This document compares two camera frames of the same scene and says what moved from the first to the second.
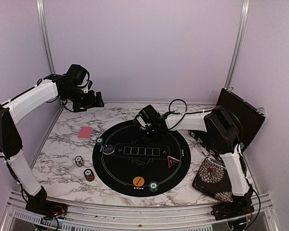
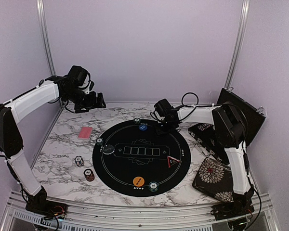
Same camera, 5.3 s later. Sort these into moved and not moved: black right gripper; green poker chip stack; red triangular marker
Moved: black right gripper
Not moved: red triangular marker; green poker chip stack
